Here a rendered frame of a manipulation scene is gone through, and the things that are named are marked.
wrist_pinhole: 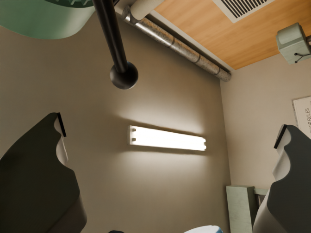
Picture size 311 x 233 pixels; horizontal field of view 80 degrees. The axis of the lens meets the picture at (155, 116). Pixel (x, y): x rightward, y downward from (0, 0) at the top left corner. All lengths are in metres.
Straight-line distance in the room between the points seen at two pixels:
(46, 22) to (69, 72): 1.43
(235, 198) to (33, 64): 2.81
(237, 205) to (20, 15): 3.00
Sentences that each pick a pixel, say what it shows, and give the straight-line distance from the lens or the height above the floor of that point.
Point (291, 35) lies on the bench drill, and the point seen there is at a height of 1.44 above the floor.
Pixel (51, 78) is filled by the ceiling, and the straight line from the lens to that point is 1.65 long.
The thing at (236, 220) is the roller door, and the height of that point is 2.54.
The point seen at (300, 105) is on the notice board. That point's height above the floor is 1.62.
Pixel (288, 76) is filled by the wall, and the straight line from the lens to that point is 3.28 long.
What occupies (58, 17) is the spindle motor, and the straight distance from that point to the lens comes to 0.29.
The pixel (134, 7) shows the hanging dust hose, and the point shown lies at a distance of 2.09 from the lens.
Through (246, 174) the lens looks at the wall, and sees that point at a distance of 3.26.
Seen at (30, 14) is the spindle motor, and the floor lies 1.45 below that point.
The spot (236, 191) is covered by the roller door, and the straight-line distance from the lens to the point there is 3.04.
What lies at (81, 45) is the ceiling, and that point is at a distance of 1.88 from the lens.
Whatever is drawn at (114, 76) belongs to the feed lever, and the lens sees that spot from 0.23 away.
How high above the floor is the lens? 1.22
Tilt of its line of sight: 45 degrees up
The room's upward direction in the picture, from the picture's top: 106 degrees counter-clockwise
